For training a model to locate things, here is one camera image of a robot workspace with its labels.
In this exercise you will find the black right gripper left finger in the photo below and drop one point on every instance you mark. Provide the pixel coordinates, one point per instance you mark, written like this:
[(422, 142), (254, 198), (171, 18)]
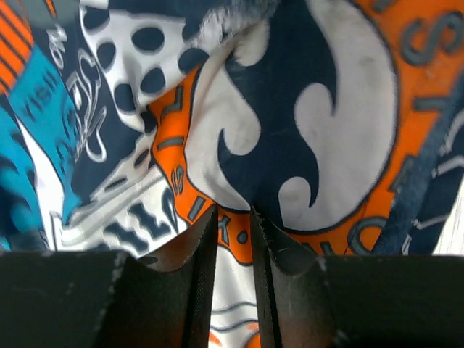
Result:
[(110, 299)]

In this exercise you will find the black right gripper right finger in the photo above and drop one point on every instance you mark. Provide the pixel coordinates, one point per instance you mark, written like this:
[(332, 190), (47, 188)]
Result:
[(306, 300)]

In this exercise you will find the colourful patterned shorts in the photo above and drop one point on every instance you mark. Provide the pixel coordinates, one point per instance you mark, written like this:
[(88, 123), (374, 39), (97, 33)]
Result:
[(122, 122)]

